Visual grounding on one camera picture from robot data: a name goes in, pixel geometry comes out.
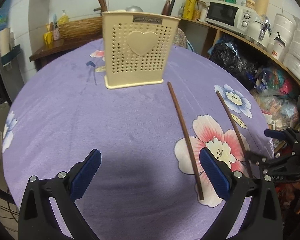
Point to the wooden handled metal spoon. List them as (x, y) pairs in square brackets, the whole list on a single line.
[(166, 7)]

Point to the black plastic bag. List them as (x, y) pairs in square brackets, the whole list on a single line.
[(236, 59)]

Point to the white microwave oven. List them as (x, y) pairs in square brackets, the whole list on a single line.
[(229, 16)]

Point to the paper towel roll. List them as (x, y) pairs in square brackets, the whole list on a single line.
[(5, 41)]

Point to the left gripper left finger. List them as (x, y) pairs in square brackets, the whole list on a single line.
[(36, 217)]

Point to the water dispenser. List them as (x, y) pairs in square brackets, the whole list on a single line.
[(11, 82)]

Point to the cream perforated cutlery holder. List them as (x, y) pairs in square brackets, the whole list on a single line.
[(136, 47)]

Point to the yellow tall box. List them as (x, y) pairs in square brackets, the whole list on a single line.
[(189, 9)]

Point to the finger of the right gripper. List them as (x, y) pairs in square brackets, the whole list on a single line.
[(258, 160), (287, 135)]

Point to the wooden side shelf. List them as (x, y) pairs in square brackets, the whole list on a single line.
[(214, 33)]

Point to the purple floral tablecloth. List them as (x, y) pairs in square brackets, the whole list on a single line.
[(145, 187)]

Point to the dark wooden counter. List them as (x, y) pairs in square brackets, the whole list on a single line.
[(50, 52)]

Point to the white electric kettle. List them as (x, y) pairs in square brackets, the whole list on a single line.
[(258, 33)]

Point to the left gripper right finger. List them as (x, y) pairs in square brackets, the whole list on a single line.
[(263, 217)]

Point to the wooden bowl sink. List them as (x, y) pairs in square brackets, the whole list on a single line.
[(87, 27)]

